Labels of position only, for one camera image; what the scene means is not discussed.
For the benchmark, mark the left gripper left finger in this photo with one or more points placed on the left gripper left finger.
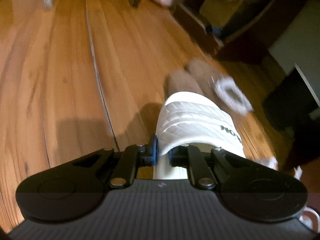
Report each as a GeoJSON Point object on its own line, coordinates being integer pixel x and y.
{"type": "Point", "coordinates": [133, 158]}

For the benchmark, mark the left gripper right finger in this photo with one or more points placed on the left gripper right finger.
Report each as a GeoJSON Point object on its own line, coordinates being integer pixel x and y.
{"type": "Point", "coordinates": [198, 171]}

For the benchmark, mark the tan fleece boot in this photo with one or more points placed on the tan fleece boot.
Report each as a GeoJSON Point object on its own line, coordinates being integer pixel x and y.
{"type": "Point", "coordinates": [219, 86]}
{"type": "Point", "coordinates": [180, 81]}

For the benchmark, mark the open cardboard box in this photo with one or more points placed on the open cardboard box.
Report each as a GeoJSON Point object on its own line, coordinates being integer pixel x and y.
{"type": "Point", "coordinates": [219, 12]}

